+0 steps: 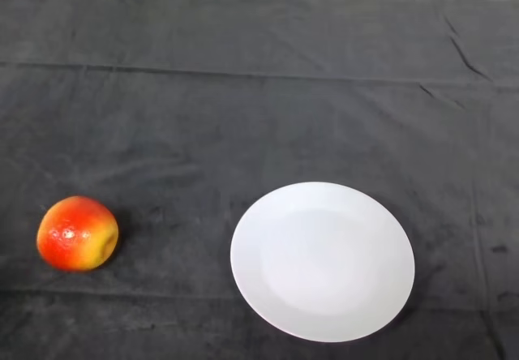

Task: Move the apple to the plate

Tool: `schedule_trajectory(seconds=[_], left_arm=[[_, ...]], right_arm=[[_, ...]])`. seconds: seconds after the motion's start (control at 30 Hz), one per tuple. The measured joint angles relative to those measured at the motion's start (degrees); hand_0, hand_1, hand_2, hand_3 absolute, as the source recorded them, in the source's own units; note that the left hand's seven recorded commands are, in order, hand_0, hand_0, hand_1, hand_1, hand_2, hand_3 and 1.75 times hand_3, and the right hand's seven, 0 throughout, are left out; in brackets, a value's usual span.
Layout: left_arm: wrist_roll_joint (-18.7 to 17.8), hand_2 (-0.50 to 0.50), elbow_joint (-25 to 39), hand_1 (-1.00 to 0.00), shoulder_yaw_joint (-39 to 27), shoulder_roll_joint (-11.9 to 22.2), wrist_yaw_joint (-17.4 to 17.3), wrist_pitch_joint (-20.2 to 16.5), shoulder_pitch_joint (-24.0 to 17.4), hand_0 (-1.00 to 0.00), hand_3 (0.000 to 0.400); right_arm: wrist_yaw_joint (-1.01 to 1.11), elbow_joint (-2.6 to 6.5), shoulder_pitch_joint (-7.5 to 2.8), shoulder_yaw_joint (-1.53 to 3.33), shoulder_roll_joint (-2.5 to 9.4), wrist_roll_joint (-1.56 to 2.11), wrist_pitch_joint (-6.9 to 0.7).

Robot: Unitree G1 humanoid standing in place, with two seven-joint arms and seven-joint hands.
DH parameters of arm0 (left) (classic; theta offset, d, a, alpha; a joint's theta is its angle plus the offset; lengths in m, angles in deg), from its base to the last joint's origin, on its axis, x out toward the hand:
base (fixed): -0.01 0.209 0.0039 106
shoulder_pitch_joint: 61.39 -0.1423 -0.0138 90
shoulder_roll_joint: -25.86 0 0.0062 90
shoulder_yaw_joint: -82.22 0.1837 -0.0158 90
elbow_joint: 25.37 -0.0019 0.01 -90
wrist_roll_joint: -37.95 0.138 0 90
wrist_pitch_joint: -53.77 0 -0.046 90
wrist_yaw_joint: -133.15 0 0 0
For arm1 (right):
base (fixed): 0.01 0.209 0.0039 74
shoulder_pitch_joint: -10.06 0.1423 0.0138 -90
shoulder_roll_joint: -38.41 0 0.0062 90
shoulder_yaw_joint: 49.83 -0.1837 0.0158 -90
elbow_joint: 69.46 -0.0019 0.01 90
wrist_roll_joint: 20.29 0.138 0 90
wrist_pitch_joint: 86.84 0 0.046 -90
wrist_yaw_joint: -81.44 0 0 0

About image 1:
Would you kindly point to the black table cloth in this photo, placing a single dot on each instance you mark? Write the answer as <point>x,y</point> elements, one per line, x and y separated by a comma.
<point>243,112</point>

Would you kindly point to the white round plate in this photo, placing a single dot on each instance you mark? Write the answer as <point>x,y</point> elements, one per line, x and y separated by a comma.
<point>324,262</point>

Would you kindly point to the red yellow apple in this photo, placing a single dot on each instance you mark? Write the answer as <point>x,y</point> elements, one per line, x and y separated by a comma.
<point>73,230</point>

